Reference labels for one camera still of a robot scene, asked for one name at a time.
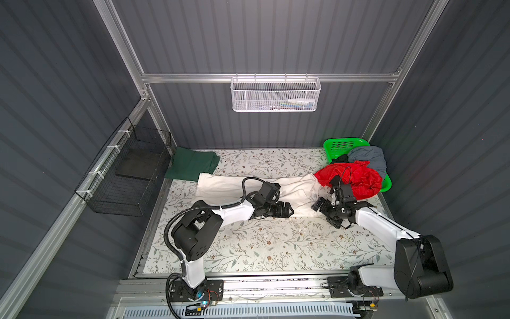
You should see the white printed t shirt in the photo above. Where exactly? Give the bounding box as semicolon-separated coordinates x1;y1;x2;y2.
194;172;333;218

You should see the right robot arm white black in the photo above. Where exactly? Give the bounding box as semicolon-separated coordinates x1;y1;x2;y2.
312;198;454;299

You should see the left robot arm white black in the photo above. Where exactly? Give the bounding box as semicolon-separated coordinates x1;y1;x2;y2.
163;195;294;291

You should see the red t shirt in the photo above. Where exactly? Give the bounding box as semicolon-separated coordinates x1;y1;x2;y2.
314;161;383;201

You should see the grey blue t shirt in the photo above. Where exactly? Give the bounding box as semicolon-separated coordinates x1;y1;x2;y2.
347;146;387;179

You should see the green plastic laundry basket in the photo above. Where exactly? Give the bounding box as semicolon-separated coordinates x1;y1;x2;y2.
323;137;393;193

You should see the folded dark green t shirt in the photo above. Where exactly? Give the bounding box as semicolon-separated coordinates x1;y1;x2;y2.
165;147;220;182

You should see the white bottle in basket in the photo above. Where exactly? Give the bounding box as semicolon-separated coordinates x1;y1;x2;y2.
288;98;316;108

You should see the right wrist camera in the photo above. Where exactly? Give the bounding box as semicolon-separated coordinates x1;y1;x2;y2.
334;183;357;206

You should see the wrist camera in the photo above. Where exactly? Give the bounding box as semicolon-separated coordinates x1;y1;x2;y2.
334;183;357;206
256;182;281;203

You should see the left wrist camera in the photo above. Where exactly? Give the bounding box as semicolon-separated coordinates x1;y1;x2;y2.
256;182;281;203

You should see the black corrugated cable conduit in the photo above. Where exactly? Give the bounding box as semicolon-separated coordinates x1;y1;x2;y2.
163;176;266;319

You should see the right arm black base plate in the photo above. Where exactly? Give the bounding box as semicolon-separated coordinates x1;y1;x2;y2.
324;276;384;299

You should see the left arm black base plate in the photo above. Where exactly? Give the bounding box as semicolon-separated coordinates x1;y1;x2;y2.
168;279;224;303

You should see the white slotted cable duct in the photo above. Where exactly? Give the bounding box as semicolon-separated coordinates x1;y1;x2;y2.
121;302;359;319

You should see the white wire mesh basket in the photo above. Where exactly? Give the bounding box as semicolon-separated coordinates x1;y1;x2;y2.
230;77;321;112

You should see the black wire mesh basket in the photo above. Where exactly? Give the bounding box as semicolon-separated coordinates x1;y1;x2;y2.
75;118;173;217

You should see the aluminium mounting rail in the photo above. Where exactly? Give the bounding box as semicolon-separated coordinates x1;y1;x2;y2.
108;271;445;312

